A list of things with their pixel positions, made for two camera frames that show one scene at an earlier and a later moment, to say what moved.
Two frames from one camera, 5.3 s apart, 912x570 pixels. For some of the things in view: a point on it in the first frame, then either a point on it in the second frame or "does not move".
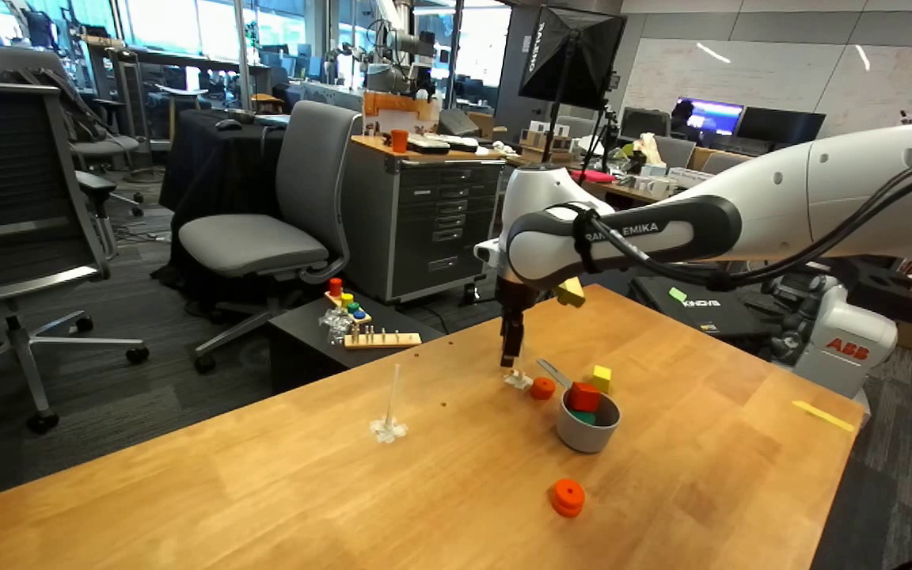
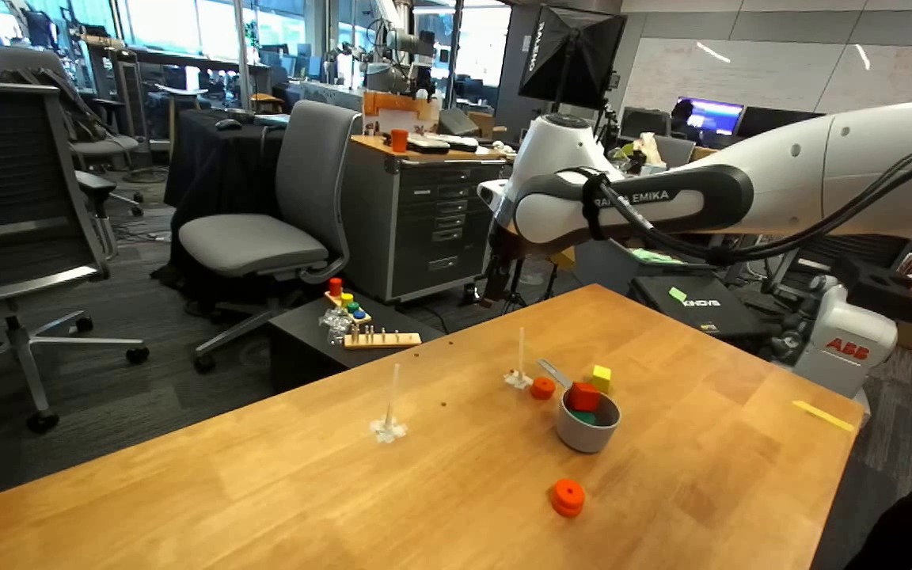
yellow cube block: (602, 378) does not move
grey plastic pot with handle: (583, 433) does not move
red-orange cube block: (583, 396) does not move
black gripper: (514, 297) -> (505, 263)
